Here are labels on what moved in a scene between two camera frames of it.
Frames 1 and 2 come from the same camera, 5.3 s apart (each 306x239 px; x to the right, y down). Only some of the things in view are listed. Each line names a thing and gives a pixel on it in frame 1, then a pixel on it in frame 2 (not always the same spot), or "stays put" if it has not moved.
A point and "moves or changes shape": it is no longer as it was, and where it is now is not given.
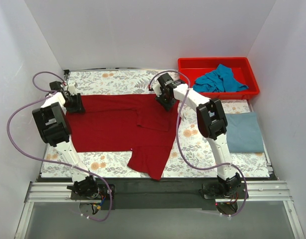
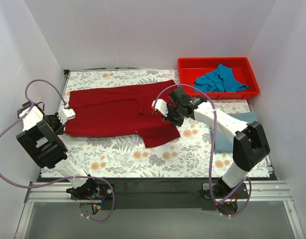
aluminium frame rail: (274, 191) stays put
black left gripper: (76, 107) to (58, 123)
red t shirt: (137, 123) moves or changes shape
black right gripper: (165, 102) to (171, 117)
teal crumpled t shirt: (221, 79) stays put
